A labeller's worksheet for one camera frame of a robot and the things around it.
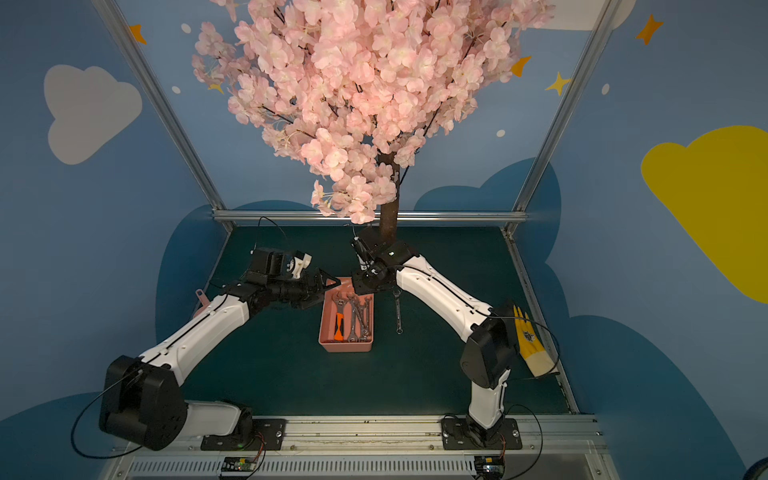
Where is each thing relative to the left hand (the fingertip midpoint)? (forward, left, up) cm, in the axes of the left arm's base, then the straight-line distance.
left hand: (333, 285), depth 81 cm
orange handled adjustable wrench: (+7, +1, -18) cm, 20 cm away
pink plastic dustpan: (+5, +48, -20) cm, 52 cm away
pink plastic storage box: (-2, -2, -19) cm, 19 cm away
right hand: (+2, -8, -1) cm, 9 cm away
